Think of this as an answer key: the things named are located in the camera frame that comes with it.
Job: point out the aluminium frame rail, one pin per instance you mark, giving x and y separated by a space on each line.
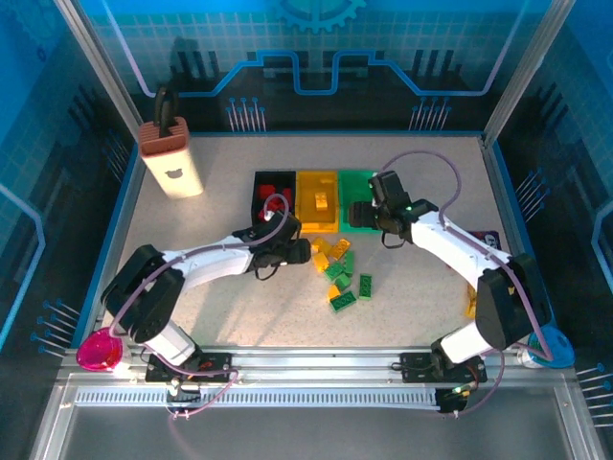
311 364

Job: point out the yellow lego brick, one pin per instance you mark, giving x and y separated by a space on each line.
341 247
320 245
320 263
322 200
335 292

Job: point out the grey metal panel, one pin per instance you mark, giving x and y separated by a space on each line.
306 436

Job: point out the yellow plastic bin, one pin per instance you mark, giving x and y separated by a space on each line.
325 221

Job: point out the green plastic bin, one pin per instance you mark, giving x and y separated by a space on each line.
354 184

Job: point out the magenta round disc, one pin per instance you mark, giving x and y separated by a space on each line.
98 352

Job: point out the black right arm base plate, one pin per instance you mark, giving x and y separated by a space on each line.
414 361

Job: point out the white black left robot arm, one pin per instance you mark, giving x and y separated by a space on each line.
215 261

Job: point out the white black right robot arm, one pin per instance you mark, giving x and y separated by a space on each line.
450 244

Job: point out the blue table rim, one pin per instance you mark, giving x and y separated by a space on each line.
335 133

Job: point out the black control box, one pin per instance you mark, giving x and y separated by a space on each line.
452 400

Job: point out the aluminium frame post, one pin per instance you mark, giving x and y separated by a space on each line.
527 62
98 62

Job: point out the colourful snack packet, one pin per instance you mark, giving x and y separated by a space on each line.
486 238

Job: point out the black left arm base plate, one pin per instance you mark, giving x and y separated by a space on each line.
215 359

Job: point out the large red lego brick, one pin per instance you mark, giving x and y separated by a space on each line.
266 191

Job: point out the white box brown top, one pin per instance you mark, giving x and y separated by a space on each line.
174 167

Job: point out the blue round disc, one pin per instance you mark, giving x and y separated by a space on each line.
558 345

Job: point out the small red lego brick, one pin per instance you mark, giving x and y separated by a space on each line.
287 195

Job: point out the green lego brick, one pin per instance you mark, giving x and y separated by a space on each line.
335 272
343 302
366 286
349 262
343 282

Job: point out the black plastic bin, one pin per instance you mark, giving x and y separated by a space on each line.
278 178

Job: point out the small yellow object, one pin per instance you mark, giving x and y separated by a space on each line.
470 309

